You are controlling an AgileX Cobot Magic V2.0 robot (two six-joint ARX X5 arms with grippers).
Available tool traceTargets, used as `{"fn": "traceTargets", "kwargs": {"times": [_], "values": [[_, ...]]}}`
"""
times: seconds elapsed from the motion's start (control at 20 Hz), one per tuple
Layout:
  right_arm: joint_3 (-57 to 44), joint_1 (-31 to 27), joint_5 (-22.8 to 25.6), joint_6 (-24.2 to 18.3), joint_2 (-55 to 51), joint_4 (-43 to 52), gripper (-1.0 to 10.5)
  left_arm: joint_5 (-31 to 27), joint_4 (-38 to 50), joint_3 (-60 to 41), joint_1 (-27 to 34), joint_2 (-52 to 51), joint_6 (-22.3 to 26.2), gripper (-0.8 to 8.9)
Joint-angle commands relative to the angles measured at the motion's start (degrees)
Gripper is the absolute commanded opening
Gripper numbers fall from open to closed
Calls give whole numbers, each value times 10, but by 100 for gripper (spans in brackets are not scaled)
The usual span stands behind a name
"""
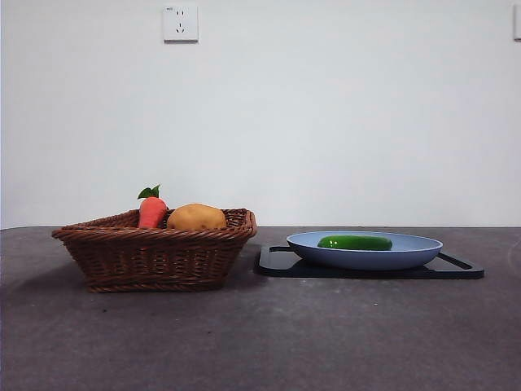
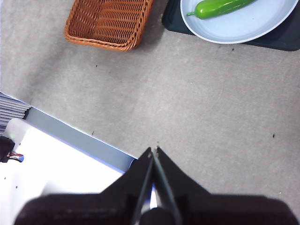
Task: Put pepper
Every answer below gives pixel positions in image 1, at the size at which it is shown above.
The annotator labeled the green pepper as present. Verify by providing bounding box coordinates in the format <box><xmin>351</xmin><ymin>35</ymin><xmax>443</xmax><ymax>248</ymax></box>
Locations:
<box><xmin>317</xmin><ymin>234</ymin><xmax>394</xmax><ymax>252</ymax></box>

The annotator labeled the blue round plate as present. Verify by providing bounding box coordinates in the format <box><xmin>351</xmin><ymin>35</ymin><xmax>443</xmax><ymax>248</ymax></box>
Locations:
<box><xmin>285</xmin><ymin>231</ymin><xmax>444</xmax><ymax>271</ymax></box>

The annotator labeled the yellow-brown potato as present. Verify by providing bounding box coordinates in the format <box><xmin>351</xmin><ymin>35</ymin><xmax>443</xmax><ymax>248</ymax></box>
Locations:
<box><xmin>166</xmin><ymin>202</ymin><xmax>227</xmax><ymax>231</ymax></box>

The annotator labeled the black rectangular tray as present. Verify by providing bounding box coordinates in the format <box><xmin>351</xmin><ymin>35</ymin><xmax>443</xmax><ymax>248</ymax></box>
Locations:
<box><xmin>252</xmin><ymin>244</ymin><xmax>486</xmax><ymax>281</ymax></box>

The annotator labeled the orange carrot with green leaves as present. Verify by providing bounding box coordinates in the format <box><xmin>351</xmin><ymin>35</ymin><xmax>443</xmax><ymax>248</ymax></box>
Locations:
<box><xmin>136</xmin><ymin>183</ymin><xmax>169</xmax><ymax>230</ymax></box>

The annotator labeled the brown wicker basket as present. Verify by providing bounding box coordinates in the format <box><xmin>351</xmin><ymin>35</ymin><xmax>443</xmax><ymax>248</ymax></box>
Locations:
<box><xmin>50</xmin><ymin>208</ymin><xmax>259</xmax><ymax>294</ymax></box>

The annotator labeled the white wall socket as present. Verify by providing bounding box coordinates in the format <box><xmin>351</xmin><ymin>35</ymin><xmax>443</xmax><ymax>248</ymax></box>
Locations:
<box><xmin>163</xmin><ymin>4</ymin><xmax>200</xmax><ymax>44</ymax></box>

